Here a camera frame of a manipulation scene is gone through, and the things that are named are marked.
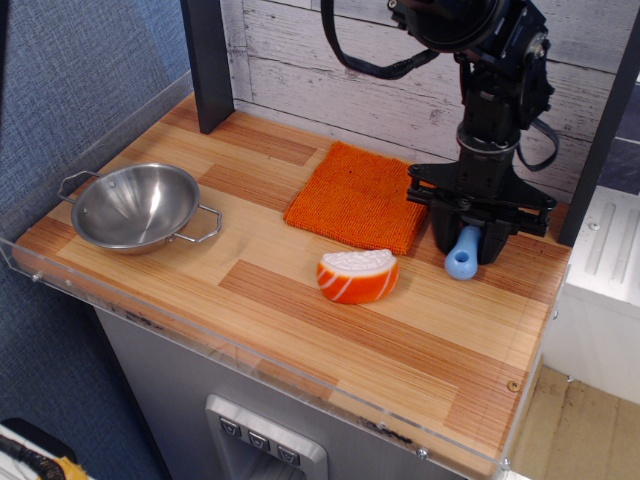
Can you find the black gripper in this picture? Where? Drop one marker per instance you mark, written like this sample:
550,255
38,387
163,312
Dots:
482,187

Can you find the blue and grey spoon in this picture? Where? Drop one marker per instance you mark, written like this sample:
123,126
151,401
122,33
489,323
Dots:
461,263

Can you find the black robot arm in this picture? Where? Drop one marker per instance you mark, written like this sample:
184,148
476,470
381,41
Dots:
501,49

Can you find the orange red cloth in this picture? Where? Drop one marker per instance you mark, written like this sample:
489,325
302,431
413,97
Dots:
359,198

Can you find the clear acrylic table guard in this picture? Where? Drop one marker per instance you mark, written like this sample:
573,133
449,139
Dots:
439,364

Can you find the toy salmon sushi piece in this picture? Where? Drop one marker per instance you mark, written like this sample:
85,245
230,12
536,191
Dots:
357,277

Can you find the white ribbed side counter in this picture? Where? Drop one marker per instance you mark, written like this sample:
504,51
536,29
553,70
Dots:
593,335

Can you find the silver dispenser button panel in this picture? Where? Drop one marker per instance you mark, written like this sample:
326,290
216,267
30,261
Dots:
252,446

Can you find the grey toy fridge cabinet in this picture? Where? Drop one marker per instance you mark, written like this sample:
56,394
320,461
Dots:
172,379

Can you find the black and yellow object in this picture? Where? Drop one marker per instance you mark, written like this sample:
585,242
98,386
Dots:
28,452

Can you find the dark right frame post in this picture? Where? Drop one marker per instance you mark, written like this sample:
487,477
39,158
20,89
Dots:
615,107

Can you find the dark frame post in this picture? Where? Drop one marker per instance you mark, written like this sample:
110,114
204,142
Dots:
615,107
206,43

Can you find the dark left frame post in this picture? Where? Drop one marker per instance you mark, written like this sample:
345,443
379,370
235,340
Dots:
206,43

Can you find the stainless steel bowl with handles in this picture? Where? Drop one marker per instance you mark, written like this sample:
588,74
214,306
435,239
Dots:
135,209

